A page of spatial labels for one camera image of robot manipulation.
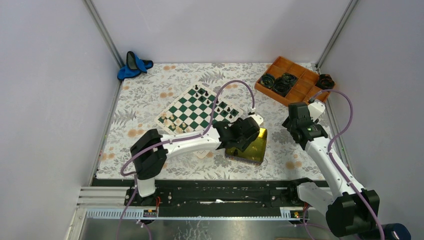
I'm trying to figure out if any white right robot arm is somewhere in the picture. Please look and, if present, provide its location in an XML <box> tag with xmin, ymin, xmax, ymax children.
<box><xmin>282</xmin><ymin>101</ymin><xmax>380</xmax><ymax>238</ymax></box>

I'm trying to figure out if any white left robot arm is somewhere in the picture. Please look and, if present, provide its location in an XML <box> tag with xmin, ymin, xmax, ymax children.
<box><xmin>130</xmin><ymin>114</ymin><xmax>264</xmax><ymax>206</ymax></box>

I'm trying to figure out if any green white chess board mat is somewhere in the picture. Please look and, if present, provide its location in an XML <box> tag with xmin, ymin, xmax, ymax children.
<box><xmin>154</xmin><ymin>81</ymin><xmax>244</xmax><ymax>160</ymax></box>

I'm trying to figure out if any yellow metal tray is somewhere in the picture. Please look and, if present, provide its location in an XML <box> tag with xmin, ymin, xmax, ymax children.
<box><xmin>224</xmin><ymin>128</ymin><xmax>268</xmax><ymax>166</ymax></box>

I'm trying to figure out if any black tape roll middle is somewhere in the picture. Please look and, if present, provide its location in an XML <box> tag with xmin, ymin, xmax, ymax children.
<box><xmin>271</xmin><ymin>73</ymin><xmax>298</xmax><ymax>97</ymax></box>

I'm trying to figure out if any black tape roll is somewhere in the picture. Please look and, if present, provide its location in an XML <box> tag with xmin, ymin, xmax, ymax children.
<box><xmin>271</xmin><ymin>73</ymin><xmax>298</xmax><ymax>97</ymax></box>
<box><xmin>315</xmin><ymin>74</ymin><xmax>335</xmax><ymax>90</ymax></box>
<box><xmin>259</xmin><ymin>73</ymin><xmax>275</xmax><ymax>89</ymax></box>

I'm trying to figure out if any orange compartment organizer box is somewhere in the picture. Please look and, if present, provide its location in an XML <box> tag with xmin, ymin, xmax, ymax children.
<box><xmin>254</xmin><ymin>56</ymin><xmax>336</xmax><ymax>106</ymax></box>

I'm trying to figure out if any black tape roll right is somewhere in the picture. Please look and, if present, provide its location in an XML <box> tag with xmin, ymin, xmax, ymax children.
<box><xmin>315</xmin><ymin>74</ymin><xmax>335</xmax><ymax>90</ymax></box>

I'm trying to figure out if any black tape roll left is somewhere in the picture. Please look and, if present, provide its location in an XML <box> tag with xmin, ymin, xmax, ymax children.
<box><xmin>259</xmin><ymin>73</ymin><xmax>275</xmax><ymax>89</ymax></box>

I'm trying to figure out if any floral patterned tablecloth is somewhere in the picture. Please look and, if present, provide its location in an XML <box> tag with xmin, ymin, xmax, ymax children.
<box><xmin>96</xmin><ymin>63</ymin><xmax>324</xmax><ymax>180</ymax></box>

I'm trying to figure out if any blue black cloth glove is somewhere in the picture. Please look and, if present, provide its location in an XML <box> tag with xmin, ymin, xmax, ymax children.
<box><xmin>117</xmin><ymin>51</ymin><xmax>154</xmax><ymax>81</ymax></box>

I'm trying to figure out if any dark cylinder bottom right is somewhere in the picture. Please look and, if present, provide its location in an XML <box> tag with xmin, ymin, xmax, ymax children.
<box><xmin>361</xmin><ymin>223</ymin><xmax>412</xmax><ymax>240</ymax></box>

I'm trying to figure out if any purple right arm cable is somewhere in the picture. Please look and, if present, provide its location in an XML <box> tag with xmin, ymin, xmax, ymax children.
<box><xmin>303</xmin><ymin>88</ymin><xmax>387</xmax><ymax>240</ymax></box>

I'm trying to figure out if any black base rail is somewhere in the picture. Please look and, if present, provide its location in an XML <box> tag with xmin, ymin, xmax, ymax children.
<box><xmin>78</xmin><ymin>179</ymin><xmax>305</xmax><ymax>220</ymax></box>

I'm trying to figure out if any aluminium frame post right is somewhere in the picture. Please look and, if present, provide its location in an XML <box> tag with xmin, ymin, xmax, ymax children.
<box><xmin>315</xmin><ymin>0</ymin><xmax>360</xmax><ymax>72</ymax></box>

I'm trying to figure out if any aluminium frame post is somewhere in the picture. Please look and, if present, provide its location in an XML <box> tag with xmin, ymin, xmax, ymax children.
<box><xmin>82</xmin><ymin>0</ymin><xmax>124</xmax><ymax>68</ymax></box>
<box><xmin>315</xmin><ymin>0</ymin><xmax>360</xmax><ymax>72</ymax></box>

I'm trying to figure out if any aluminium frame post left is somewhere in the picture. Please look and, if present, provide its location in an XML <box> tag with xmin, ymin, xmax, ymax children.
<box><xmin>82</xmin><ymin>0</ymin><xmax>124</xmax><ymax>68</ymax></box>

